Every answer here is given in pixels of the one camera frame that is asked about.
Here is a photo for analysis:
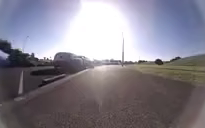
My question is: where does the tall pole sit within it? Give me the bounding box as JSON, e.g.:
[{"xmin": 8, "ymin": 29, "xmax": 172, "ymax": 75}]
[{"xmin": 120, "ymin": 32, "xmax": 126, "ymax": 68}]

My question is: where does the pale van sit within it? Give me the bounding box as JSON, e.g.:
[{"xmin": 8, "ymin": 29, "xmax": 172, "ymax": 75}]
[{"xmin": 53, "ymin": 51, "xmax": 86, "ymax": 74}]

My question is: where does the grey asphalt path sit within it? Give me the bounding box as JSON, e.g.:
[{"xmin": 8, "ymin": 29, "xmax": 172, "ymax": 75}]
[{"xmin": 0, "ymin": 64, "xmax": 205, "ymax": 128}]

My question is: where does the concrete wheel stop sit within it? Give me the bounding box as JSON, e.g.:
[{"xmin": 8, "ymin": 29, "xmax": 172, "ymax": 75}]
[{"xmin": 39, "ymin": 73, "xmax": 68, "ymax": 88}]

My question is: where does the bush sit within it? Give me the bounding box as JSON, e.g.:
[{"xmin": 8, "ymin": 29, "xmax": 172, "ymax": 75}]
[{"xmin": 154, "ymin": 58, "xmax": 164, "ymax": 66}]

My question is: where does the concrete kerb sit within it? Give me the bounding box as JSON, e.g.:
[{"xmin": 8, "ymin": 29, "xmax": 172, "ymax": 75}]
[{"xmin": 0, "ymin": 68, "xmax": 91, "ymax": 109}]

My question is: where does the grass field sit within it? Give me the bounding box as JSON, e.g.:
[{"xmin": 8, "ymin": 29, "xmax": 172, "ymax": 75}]
[{"xmin": 126, "ymin": 62, "xmax": 205, "ymax": 88}]

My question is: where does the street lamp pole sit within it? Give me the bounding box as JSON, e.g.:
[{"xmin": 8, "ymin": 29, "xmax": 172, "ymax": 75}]
[{"xmin": 21, "ymin": 35, "xmax": 31, "ymax": 54}]

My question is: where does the row of trees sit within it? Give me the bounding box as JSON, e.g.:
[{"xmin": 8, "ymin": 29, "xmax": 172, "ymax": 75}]
[{"xmin": 0, "ymin": 38, "xmax": 41, "ymax": 68}]

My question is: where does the grassy embankment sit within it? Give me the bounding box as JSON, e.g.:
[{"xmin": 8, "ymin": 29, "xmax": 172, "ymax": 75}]
[{"xmin": 166, "ymin": 53, "xmax": 205, "ymax": 67}]

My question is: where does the asphalt car park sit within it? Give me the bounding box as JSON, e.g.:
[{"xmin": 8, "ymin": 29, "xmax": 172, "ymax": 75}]
[{"xmin": 0, "ymin": 65, "xmax": 88, "ymax": 106}]

